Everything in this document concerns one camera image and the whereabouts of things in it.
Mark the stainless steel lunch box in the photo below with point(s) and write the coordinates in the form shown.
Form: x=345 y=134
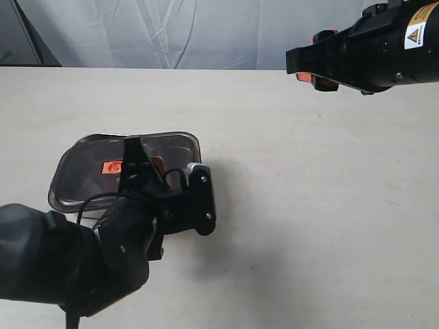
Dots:
x=111 y=163

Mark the white backdrop curtain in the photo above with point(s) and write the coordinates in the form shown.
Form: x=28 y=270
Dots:
x=247 y=35

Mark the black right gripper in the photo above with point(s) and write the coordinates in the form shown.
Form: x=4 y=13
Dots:
x=366 y=56

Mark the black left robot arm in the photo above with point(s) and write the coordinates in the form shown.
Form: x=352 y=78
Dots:
x=87 y=260

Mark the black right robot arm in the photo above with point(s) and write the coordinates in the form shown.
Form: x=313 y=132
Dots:
x=419 y=40

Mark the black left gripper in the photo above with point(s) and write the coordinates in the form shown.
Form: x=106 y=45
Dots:
x=146 y=158

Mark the dark panel at left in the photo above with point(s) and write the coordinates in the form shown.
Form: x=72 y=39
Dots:
x=21 y=45

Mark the dark transparent box lid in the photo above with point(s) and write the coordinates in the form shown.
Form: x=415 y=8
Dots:
x=93 y=166

